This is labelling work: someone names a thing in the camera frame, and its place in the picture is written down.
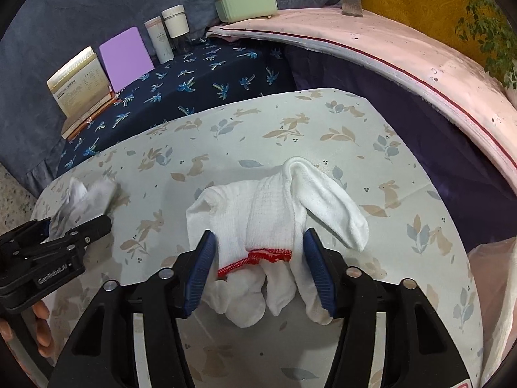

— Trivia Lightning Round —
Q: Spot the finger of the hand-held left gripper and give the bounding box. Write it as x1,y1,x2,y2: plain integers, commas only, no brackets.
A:
64,214,113,252
0,218,62,252

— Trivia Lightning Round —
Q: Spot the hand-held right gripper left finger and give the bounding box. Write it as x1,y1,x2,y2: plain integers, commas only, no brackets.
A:
46,229,219,388

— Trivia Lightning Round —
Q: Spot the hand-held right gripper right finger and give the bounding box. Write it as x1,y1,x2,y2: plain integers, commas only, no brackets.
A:
303,227,469,388

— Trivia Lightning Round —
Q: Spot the white paper tissue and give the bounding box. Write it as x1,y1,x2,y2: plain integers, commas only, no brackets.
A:
47,175,121,238

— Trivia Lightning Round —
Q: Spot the white knit glove red cuff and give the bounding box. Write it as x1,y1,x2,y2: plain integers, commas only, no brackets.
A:
186,183,268,329
244,157,371,329

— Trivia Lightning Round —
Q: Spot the bin with white plastic liner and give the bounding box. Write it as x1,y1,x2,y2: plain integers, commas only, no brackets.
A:
468,238,517,385

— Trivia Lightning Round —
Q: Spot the person's left hand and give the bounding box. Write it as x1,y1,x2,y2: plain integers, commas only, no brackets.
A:
0,302,52,357

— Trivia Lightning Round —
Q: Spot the brown notebook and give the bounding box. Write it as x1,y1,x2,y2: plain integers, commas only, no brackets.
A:
61,91,122,142

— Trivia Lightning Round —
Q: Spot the cream desk calendar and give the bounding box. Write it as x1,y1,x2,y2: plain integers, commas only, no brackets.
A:
46,45,112,118

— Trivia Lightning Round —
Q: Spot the pale rabbit print tablecloth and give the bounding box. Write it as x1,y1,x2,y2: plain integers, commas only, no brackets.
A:
30,86,486,388

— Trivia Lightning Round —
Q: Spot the purple board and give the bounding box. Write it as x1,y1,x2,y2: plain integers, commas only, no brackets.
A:
98,26,156,95

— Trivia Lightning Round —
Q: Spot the dark purple cloth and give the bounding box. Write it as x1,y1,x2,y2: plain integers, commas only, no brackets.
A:
282,42,517,256

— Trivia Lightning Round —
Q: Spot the navy palm print cloth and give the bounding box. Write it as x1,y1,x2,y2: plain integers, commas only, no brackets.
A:
56,38,298,177

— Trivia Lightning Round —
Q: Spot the white tube bottle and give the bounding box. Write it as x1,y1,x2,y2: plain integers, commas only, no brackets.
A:
144,16,175,64

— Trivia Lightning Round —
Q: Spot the pink cloth with red stripe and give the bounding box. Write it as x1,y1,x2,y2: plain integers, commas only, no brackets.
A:
206,5,517,179

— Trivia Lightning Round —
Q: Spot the pale green tissue box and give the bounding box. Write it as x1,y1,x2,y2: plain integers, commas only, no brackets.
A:
214,0,279,23

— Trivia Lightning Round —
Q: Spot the green plant in white pot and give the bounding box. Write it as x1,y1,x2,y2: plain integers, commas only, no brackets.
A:
456,0,517,111

